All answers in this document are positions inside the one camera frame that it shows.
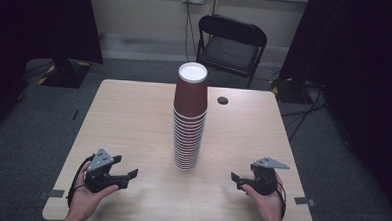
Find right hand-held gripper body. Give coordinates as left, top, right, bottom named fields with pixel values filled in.
left=245, top=155, right=291, bottom=198

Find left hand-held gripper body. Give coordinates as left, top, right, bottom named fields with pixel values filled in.
left=83, top=147, right=120, bottom=194

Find stack of brown paper cups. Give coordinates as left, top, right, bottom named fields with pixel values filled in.
left=169, top=61, right=210, bottom=172

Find person's left hand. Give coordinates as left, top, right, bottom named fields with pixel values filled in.
left=68, top=159, right=122, bottom=219

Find person's right hand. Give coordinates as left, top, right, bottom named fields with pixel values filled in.
left=239, top=171, right=287, bottom=221

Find grey tape strip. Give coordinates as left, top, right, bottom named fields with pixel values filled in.
left=293, top=196, right=317, bottom=208
left=37, top=188, right=66, bottom=201

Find black stand base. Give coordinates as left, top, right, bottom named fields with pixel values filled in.
left=269, top=76, right=320, bottom=106
left=37, top=57, right=93, bottom=90

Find black folding chair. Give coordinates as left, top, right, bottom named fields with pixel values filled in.
left=193, top=12, right=269, bottom=90

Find dark curtain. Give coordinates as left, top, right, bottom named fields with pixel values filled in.
left=0, top=0, right=107, bottom=144
left=272, top=0, right=392, bottom=221

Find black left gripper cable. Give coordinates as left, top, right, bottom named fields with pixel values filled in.
left=66, top=152, right=97, bottom=209

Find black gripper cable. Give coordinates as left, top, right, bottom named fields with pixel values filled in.
left=273, top=179, right=288, bottom=220
left=66, top=152, right=97, bottom=209

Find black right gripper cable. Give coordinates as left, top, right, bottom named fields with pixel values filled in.
left=273, top=179, right=288, bottom=220

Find black floor cables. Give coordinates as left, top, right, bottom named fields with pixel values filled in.
left=278, top=79, right=330, bottom=144

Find white wall trunking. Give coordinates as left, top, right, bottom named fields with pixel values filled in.
left=97, top=31, right=292, bottom=68

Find black wall socket cable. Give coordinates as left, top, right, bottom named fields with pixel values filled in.
left=182, top=0, right=201, bottom=64

